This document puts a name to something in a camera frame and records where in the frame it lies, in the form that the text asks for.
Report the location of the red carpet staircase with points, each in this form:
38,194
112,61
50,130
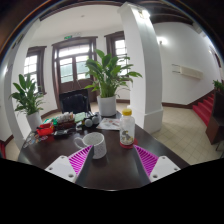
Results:
204,109

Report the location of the printed paper leaflet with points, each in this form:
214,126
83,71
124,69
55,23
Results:
109,124

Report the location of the green box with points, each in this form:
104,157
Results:
51,120

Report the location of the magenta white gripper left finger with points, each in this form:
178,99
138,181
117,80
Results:
70,167

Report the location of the right potted green plant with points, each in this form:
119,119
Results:
109,74

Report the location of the plastic bottle yellow cap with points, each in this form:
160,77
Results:
127,127

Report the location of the red plastic box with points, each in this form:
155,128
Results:
45,129

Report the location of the wall mounted white radiator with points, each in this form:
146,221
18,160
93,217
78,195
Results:
187,71

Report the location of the grey ball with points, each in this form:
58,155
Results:
88,123
95,119

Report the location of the left potted green plant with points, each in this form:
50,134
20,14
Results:
28,101

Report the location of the black office chair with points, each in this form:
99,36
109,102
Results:
75,101

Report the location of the dark wooden double door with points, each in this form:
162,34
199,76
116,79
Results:
68,64

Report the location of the grey ball right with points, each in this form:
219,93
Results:
95,119

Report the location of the black flat device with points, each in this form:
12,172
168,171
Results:
64,133

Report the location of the green notebook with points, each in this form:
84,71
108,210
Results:
80,116

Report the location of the red round coaster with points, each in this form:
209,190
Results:
129,146

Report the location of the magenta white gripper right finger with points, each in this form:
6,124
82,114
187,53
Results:
151,167

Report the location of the grey ball left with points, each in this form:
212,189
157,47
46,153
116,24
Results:
88,123

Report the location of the round stickers cluster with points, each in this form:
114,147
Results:
34,138

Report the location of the potted green plant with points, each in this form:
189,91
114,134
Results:
109,74
28,101

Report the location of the white speckled mug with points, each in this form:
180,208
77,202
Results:
95,139

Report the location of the brown tray with jars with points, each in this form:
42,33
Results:
65,121

